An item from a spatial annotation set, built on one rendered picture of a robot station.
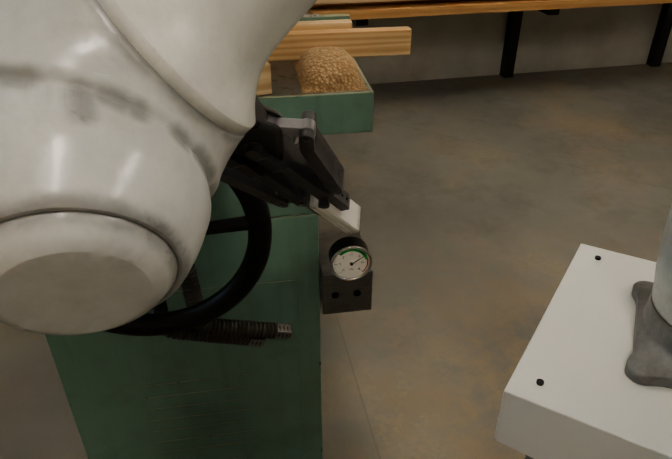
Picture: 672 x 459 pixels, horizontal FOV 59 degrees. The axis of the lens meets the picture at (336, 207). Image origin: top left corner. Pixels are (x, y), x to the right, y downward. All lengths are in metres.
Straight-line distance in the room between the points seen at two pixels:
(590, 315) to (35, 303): 0.69
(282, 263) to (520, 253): 1.30
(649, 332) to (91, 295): 0.65
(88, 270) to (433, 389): 1.43
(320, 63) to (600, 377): 0.52
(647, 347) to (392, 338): 1.05
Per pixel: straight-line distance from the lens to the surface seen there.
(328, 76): 0.82
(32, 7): 0.24
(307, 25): 0.96
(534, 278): 2.01
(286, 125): 0.47
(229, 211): 0.88
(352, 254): 0.87
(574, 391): 0.71
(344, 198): 0.57
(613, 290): 0.87
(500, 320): 1.83
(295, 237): 0.91
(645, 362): 0.74
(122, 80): 0.22
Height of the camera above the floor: 1.19
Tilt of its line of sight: 32 degrees down
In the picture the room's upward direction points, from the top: straight up
